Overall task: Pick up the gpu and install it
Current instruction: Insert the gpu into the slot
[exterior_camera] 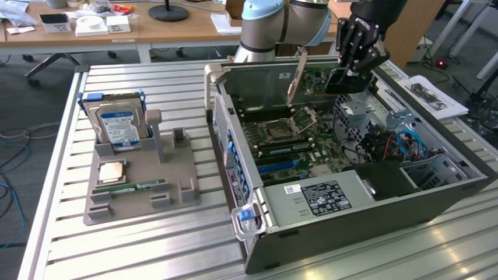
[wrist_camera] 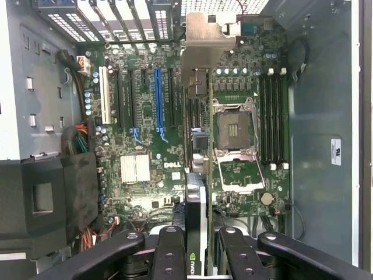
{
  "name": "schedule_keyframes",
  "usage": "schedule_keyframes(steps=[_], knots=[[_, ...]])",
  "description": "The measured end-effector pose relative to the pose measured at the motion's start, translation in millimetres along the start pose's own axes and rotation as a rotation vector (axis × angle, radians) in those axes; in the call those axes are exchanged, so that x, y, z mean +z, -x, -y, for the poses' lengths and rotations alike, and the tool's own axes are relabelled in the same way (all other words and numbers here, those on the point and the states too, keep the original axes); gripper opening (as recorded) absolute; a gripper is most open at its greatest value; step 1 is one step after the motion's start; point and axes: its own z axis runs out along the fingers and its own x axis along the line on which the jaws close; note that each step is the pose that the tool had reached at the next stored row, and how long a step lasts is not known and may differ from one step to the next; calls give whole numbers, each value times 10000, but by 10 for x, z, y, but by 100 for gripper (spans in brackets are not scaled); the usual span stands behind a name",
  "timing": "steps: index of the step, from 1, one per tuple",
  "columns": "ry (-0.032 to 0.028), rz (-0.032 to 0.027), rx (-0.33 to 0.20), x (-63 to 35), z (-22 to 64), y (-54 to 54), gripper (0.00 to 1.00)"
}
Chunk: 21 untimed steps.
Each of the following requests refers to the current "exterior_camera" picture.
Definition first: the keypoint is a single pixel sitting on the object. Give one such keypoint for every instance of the metal socket cover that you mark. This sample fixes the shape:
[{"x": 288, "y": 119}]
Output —
[{"x": 310, "y": 115}]

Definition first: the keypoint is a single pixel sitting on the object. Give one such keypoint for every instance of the printed paper stack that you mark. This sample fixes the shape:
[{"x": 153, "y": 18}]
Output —
[{"x": 436, "y": 99}]

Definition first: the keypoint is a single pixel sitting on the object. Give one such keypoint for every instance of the metal disk bay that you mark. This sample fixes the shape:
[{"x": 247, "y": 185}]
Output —
[{"x": 432, "y": 172}]

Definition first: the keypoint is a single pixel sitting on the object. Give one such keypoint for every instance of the wooden desk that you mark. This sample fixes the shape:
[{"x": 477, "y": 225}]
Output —
[{"x": 39, "y": 41}]

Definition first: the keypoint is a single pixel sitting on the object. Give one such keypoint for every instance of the small white device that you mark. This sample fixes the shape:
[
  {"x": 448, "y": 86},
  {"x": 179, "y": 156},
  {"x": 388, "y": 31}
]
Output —
[{"x": 420, "y": 54}]

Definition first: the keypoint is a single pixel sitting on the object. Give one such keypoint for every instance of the black lamp base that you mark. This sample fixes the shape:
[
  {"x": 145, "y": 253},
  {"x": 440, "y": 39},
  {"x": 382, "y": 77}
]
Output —
[{"x": 167, "y": 14}]

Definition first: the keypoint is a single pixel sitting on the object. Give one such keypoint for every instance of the wooden cabinet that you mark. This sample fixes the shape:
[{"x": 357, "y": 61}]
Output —
[{"x": 424, "y": 17}]

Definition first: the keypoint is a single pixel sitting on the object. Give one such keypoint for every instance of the CPU socket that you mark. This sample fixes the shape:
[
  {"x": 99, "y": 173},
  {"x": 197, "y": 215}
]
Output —
[{"x": 278, "y": 131}]

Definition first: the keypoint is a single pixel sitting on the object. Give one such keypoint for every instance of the orange object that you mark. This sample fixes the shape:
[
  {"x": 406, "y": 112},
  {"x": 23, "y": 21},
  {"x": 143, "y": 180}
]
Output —
[{"x": 122, "y": 8}]

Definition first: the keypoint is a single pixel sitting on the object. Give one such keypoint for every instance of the grey cup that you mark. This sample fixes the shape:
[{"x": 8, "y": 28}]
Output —
[{"x": 57, "y": 3}]

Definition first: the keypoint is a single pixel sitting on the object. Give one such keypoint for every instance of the clear plastic bag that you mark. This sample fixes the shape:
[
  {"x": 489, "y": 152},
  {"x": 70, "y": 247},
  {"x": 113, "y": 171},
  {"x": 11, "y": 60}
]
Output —
[{"x": 15, "y": 14}]

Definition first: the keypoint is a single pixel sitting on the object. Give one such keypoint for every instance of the green graphics card black shroud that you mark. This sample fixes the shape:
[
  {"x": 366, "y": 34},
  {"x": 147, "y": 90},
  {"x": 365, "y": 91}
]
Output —
[{"x": 338, "y": 86}]

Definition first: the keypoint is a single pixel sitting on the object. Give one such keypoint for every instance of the hard disk with blue rails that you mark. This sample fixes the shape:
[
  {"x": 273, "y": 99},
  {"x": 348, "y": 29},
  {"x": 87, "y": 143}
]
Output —
[{"x": 117, "y": 125}]

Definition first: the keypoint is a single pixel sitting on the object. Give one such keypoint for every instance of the grey parts rack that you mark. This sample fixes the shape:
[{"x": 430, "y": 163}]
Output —
[{"x": 137, "y": 172}]

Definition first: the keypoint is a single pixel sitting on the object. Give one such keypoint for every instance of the small white box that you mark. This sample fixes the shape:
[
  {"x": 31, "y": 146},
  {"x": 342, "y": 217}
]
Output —
[{"x": 117, "y": 26}]

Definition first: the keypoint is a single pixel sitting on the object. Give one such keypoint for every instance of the silver chipset heatsink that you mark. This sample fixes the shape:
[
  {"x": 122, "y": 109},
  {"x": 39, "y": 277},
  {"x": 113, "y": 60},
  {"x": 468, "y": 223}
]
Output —
[{"x": 321, "y": 169}]

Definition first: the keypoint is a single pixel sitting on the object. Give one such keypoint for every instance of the black tripod stand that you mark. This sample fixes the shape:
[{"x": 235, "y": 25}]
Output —
[{"x": 482, "y": 96}]

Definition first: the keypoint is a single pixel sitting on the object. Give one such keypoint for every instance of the blue case release latch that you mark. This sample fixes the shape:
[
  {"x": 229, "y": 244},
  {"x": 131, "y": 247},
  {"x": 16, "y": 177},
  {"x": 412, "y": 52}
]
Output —
[{"x": 245, "y": 220}]

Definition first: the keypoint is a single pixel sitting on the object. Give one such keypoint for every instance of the white table frame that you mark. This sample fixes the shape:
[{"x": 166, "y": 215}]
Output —
[{"x": 489, "y": 65}]

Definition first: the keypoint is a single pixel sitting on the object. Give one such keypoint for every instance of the perforated metal drive cage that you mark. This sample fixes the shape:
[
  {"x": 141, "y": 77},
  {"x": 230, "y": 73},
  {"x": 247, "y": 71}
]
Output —
[{"x": 358, "y": 116}]

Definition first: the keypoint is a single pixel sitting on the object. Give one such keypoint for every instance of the white paper pile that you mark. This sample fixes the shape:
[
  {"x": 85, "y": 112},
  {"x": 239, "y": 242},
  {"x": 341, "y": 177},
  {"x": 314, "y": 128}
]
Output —
[{"x": 223, "y": 26}]

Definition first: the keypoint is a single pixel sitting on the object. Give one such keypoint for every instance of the green motherboard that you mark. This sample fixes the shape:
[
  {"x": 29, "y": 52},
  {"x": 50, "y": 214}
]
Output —
[{"x": 334, "y": 146}]

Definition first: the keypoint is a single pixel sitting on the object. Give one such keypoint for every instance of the white tape roll on base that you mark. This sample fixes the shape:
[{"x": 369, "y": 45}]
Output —
[{"x": 91, "y": 27}]

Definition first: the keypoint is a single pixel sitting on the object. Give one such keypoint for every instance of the white box with black lid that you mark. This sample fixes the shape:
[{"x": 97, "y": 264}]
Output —
[{"x": 54, "y": 26}]

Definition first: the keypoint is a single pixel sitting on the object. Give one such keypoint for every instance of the open dark PC case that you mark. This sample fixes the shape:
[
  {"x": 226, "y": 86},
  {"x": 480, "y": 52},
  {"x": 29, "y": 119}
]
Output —
[{"x": 350, "y": 233}]

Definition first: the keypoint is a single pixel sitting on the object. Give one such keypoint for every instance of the CPU chip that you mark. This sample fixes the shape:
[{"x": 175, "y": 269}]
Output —
[{"x": 111, "y": 172}]

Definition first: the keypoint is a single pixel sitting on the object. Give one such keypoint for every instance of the cardboard box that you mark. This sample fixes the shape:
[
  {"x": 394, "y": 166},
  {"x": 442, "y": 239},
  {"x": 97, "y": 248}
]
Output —
[{"x": 234, "y": 8}]

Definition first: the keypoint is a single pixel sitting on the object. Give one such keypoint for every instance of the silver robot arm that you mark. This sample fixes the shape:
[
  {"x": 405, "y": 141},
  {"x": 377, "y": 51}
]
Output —
[{"x": 265, "y": 29}]

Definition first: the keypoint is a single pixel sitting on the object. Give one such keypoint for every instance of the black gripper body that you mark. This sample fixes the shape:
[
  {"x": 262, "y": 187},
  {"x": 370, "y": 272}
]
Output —
[{"x": 380, "y": 14}]

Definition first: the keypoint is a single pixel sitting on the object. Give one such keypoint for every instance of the red lit power switch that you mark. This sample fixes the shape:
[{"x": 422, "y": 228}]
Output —
[{"x": 441, "y": 64}]

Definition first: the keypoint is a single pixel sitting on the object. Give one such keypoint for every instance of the silver power supply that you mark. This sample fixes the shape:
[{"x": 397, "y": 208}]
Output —
[{"x": 280, "y": 204}]

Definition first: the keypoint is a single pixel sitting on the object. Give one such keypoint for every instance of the blue expansion slot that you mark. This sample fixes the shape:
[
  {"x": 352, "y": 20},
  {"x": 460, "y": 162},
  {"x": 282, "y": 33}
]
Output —
[{"x": 278, "y": 167}]

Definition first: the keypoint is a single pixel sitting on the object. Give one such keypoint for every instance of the small white paper label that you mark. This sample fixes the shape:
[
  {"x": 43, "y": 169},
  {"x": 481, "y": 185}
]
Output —
[{"x": 19, "y": 30}]

